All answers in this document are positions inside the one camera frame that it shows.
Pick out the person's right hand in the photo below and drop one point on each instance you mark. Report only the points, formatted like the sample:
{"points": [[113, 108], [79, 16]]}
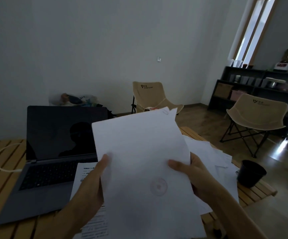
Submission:
{"points": [[201, 179]]}

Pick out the pink storage box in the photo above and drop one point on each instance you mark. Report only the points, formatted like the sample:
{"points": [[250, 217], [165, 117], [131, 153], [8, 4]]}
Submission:
{"points": [[237, 95]]}

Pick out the sorted text document stack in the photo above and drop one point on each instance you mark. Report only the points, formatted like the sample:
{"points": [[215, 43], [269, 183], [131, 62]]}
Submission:
{"points": [[83, 174]]}

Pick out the red and white box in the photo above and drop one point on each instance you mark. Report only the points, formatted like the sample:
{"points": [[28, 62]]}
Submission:
{"points": [[282, 67]]}

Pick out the pile of white papers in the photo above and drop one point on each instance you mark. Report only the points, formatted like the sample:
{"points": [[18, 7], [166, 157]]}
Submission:
{"points": [[216, 159]]}

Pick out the light paper clip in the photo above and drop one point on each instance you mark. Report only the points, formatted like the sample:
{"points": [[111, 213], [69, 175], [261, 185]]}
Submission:
{"points": [[165, 111]]}

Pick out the clipped paper sheet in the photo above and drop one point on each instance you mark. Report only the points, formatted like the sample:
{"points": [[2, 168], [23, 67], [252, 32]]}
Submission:
{"points": [[144, 151]]}

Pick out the person's right forearm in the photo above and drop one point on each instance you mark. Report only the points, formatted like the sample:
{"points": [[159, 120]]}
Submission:
{"points": [[233, 216]]}

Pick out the grey laptop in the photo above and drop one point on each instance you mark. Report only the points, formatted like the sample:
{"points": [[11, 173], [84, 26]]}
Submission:
{"points": [[56, 131]]}

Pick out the person's left hand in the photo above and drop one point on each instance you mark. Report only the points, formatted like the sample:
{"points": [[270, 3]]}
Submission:
{"points": [[91, 189]]}

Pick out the black plastic pot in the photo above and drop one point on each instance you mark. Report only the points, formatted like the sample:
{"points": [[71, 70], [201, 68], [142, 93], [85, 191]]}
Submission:
{"points": [[251, 174]]}

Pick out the woven storage basket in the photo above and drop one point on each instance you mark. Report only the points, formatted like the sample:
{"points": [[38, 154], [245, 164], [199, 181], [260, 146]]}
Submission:
{"points": [[223, 90]]}

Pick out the beige folding chair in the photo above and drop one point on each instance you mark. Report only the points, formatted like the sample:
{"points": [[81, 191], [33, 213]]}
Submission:
{"points": [[149, 94], [258, 114]]}

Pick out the metal pot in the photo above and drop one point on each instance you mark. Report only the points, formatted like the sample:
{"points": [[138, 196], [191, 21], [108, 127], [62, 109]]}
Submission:
{"points": [[274, 83]]}

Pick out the white wall hook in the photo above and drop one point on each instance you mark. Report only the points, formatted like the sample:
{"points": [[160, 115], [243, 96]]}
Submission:
{"points": [[159, 59]]}

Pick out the red and white booklet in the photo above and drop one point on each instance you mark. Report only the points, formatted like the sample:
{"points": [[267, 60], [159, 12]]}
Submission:
{"points": [[154, 108]]}

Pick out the tall narrow window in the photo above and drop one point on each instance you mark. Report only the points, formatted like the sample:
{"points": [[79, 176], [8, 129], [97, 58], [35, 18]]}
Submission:
{"points": [[253, 27]]}

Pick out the black shelf unit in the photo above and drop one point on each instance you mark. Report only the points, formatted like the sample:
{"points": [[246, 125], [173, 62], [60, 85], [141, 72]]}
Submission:
{"points": [[278, 94]]}

